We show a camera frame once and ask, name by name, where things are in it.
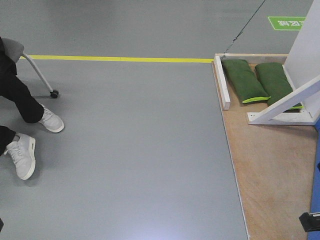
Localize green sandbag left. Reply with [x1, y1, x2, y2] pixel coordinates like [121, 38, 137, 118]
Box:
[221, 59, 271, 104]

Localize green sandbag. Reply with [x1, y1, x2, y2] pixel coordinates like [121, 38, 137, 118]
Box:
[221, 59, 271, 104]
[254, 62, 293, 106]

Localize white right sneaker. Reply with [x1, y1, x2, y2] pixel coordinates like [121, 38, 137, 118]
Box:
[39, 104, 65, 133]

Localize white sneaker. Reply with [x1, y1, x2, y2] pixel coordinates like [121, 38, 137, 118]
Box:
[39, 104, 65, 133]
[4, 133, 36, 181]

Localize green sandbag right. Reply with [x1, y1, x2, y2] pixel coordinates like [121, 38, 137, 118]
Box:
[254, 62, 293, 106]

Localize plywood platform base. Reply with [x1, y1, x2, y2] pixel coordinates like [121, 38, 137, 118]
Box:
[212, 62, 318, 240]

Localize white left sneaker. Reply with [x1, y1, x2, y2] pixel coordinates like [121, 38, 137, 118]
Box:
[4, 133, 36, 181]

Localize black trouser legs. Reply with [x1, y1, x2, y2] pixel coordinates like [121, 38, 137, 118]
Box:
[0, 37, 45, 157]

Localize yellow floor tape line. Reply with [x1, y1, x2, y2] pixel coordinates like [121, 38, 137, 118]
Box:
[30, 54, 214, 64]

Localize white far triangular brace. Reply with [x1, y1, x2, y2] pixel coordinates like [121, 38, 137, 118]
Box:
[247, 76, 320, 126]

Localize green floor sign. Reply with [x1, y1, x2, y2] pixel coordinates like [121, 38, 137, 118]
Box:
[267, 16, 306, 31]

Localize grey office chair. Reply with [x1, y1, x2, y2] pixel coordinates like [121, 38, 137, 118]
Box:
[2, 38, 59, 99]

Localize black robot part right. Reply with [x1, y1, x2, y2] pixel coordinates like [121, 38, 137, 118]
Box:
[299, 212, 320, 232]

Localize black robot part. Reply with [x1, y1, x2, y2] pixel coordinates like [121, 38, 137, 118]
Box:
[0, 218, 4, 232]
[299, 212, 320, 232]

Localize black robot part left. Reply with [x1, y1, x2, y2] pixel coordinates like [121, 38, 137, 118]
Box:
[0, 218, 4, 232]

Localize white far edge rail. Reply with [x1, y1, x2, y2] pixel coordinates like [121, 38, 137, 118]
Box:
[213, 54, 231, 111]

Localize blue tether rope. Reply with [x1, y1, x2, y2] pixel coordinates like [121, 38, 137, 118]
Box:
[224, 0, 267, 55]

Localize white door frame wall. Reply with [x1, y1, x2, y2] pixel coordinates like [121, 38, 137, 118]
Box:
[281, 0, 320, 125]

